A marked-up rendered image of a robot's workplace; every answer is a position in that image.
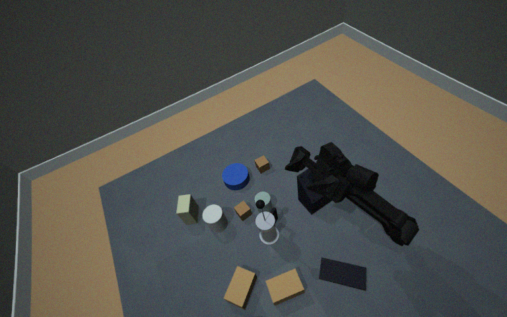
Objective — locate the brown cube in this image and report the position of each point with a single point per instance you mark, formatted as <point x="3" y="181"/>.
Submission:
<point x="243" y="210"/>
<point x="262" y="164"/>

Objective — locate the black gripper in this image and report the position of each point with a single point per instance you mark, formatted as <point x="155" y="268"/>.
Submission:
<point x="329" y="184"/>

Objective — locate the tan flat rectangular block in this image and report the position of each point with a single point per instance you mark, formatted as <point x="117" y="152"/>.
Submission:
<point x="284" y="287"/>
<point x="240" y="288"/>

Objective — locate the glass french press with black knob plunger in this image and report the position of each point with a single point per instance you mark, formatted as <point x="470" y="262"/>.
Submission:
<point x="265" y="222"/>

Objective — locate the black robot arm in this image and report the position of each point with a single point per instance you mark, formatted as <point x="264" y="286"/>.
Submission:
<point x="398" y="225"/>

